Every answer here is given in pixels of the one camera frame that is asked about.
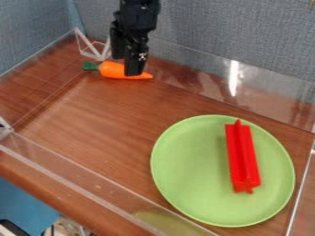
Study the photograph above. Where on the clear acrylic corner bracket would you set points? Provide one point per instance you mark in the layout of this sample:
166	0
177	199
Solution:
92	49

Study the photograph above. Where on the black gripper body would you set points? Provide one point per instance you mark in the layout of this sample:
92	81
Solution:
134	21

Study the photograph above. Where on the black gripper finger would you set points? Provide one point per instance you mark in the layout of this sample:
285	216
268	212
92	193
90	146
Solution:
134	56

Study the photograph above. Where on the clear acrylic back wall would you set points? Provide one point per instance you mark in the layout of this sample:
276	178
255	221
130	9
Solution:
276	96

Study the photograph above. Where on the orange toy carrot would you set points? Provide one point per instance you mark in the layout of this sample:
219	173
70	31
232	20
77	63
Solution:
113	70

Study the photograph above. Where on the clear acrylic wall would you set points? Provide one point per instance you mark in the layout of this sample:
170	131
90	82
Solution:
104	206
276	96
32	81

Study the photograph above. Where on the green round plate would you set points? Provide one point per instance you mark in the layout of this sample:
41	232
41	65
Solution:
188	166

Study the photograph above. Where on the red plastic block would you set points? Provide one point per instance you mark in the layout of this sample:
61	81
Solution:
244	173

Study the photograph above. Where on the clear acrylic front wall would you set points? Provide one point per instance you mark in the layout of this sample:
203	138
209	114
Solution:
104	206

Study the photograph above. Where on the clear acrylic left wall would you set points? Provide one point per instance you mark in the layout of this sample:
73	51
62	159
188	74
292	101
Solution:
32	81

